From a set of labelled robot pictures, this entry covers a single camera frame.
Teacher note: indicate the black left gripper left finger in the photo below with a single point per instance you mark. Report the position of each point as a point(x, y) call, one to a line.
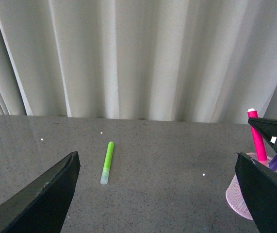
point(42, 206)

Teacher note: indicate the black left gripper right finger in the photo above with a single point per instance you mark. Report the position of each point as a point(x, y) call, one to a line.
point(258, 184)

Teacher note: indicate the pink highlighter pen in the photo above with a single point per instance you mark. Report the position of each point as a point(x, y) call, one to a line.
point(257, 139)

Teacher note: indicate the purple pen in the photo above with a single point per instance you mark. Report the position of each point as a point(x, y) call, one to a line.
point(273, 163)

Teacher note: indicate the pink mesh cup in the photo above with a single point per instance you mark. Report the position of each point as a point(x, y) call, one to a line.
point(235, 198)

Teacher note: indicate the green highlighter pen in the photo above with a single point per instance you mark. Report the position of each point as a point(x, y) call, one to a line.
point(107, 163)

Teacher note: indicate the white curtain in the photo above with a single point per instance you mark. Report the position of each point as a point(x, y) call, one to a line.
point(168, 60)

